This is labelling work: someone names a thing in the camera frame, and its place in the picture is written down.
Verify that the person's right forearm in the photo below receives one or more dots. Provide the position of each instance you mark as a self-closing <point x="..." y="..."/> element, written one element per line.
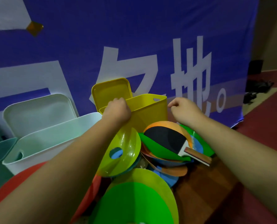
<point x="241" y="156"/>

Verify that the person's right fingers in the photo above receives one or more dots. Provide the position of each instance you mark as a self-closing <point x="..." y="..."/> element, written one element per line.
<point x="174" y="103"/>

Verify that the white plastic bin lid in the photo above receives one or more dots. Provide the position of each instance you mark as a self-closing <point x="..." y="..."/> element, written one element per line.
<point x="36" y="114"/>

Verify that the person's right hand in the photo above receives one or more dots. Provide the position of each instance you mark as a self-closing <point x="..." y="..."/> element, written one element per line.
<point x="187" y="111"/>

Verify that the blue plastic disc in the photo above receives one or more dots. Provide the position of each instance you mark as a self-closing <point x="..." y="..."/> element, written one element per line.
<point x="197" y="145"/>
<point x="169" y="179"/>

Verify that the person's left fingers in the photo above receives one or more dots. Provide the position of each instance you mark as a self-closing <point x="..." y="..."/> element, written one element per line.
<point x="119" y="101"/>

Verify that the large yellow-green disc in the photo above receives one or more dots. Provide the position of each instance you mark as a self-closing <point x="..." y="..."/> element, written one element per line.
<point x="147" y="176"/>

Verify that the translucent yellow-green disc with hole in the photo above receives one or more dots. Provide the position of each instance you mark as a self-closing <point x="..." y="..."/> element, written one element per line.
<point x="126" y="149"/>

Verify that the black bag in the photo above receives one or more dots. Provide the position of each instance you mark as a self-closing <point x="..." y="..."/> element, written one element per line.
<point x="257" y="87"/>

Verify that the white plastic storage bin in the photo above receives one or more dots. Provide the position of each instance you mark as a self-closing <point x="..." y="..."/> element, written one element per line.
<point x="47" y="137"/>

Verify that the black table tennis paddle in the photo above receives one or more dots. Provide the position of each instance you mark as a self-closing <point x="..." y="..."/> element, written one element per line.
<point x="166" y="137"/>

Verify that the brown tape patch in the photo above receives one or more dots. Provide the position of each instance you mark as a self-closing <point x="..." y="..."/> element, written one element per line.
<point x="34" y="27"/>

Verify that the person's left forearm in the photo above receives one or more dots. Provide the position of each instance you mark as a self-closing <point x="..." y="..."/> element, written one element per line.
<point x="59" y="174"/>

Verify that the large bright green disc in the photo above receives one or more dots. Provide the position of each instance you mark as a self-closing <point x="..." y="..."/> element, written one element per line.
<point x="133" y="204"/>

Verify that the person's left hand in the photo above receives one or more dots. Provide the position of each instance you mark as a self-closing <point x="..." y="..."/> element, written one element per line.
<point x="116" y="111"/>

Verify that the black box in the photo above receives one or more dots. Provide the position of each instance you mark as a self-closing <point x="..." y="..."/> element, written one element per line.
<point x="255" y="67"/>

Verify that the red plastic disc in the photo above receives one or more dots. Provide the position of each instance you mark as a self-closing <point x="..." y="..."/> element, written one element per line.
<point x="12" y="181"/>

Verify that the yellow plastic bin lid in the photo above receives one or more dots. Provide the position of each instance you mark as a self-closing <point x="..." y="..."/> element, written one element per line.
<point x="110" y="90"/>

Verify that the blue banner with white print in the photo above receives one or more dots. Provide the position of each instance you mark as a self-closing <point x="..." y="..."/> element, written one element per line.
<point x="82" y="44"/>

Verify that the yellow plastic storage bin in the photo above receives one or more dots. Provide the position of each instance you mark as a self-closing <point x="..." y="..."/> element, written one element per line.
<point x="147" y="111"/>

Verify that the orange plastic disc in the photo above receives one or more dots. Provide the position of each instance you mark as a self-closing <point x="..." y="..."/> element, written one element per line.
<point x="175" y="171"/>
<point x="166" y="123"/>

